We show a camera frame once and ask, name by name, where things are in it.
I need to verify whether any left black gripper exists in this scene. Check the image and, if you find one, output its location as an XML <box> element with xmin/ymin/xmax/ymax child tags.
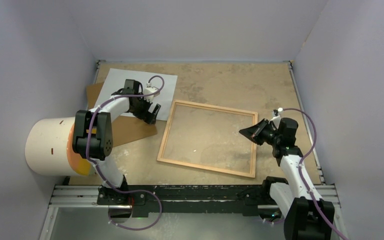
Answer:
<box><xmin>129</xmin><ymin>93</ymin><xmax>160</xmax><ymax>125</ymax></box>

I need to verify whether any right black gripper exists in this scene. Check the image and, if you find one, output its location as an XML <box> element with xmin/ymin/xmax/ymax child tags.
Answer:
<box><xmin>239</xmin><ymin>118</ymin><xmax>282</xmax><ymax>147</ymax></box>

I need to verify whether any wooden picture frame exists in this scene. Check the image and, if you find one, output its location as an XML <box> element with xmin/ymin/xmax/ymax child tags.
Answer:
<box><xmin>156</xmin><ymin>100</ymin><xmax>258</xmax><ymax>178</ymax></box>

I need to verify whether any brown backing board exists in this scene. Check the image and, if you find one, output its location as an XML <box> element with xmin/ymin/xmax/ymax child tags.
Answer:
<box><xmin>85</xmin><ymin>82</ymin><xmax>158</xmax><ymax>147</ymax></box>

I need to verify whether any printed photo sheet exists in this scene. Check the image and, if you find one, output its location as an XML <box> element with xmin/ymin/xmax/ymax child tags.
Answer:
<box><xmin>91</xmin><ymin>68</ymin><xmax>178</xmax><ymax>121</ymax></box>

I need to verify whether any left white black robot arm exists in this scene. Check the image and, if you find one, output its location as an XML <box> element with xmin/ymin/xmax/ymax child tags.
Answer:
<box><xmin>72</xmin><ymin>76</ymin><xmax>164</xmax><ymax>205</ymax></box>

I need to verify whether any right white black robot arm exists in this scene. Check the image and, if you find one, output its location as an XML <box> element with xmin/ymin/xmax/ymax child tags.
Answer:
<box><xmin>239</xmin><ymin>116</ymin><xmax>335</xmax><ymax>240</ymax></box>

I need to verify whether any white cylinder orange lid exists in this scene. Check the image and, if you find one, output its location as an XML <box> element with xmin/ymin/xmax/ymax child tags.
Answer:
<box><xmin>24</xmin><ymin>116</ymin><xmax>93</xmax><ymax>176</ymax></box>

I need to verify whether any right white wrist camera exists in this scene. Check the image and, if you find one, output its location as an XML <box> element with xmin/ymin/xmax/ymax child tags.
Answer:
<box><xmin>270</xmin><ymin>107</ymin><xmax>284</xmax><ymax>127</ymax></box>

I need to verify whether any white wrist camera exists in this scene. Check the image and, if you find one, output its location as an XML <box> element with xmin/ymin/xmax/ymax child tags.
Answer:
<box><xmin>270</xmin><ymin>107</ymin><xmax>284</xmax><ymax>127</ymax></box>
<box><xmin>142</xmin><ymin>83</ymin><xmax>161</xmax><ymax>99</ymax></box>

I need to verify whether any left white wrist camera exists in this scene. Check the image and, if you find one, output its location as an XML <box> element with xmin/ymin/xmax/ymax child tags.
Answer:
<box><xmin>142</xmin><ymin>83</ymin><xmax>161</xmax><ymax>99</ymax></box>

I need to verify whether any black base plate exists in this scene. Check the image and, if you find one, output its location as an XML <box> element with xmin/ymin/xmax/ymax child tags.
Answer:
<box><xmin>97</xmin><ymin>184</ymin><xmax>280</xmax><ymax>218</ymax></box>

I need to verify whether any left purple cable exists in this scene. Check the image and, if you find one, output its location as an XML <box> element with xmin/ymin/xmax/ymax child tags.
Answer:
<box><xmin>85</xmin><ymin>75</ymin><xmax>166</xmax><ymax>232</ymax></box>

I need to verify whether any aluminium rail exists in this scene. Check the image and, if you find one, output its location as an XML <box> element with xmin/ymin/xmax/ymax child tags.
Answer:
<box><xmin>48</xmin><ymin>184</ymin><xmax>341</xmax><ymax>209</ymax></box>

